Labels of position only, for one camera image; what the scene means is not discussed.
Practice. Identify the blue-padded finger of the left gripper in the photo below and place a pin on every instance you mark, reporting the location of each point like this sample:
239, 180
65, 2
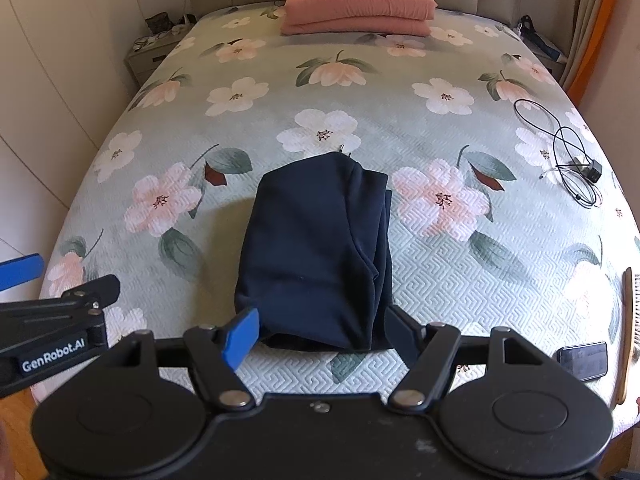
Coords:
18, 271

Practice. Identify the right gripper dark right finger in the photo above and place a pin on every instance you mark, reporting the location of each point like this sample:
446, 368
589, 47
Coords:
407, 337

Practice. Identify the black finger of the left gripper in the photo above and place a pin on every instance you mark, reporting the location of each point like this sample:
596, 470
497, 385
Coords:
96, 294

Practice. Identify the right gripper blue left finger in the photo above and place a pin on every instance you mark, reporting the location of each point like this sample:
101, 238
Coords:
239, 337

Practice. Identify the navy striped zip hoodie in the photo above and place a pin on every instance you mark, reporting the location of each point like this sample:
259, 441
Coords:
315, 259

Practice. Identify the floral green bedspread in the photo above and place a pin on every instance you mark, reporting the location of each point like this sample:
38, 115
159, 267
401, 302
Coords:
490, 224

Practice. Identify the black smartphone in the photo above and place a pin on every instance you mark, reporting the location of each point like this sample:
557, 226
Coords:
586, 362

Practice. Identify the white wardrobe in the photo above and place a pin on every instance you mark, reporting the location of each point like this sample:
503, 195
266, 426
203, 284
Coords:
63, 85

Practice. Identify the beige bedside table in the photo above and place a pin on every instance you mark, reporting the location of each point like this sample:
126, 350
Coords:
147, 53

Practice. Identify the blue bag beside bed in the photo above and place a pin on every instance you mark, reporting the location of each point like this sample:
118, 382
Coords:
538, 43

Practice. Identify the folded pink blanket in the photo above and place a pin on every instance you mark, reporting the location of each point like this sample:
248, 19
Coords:
396, 17

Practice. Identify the beige curtain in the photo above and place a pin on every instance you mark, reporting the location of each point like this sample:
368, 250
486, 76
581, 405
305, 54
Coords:
577, 21

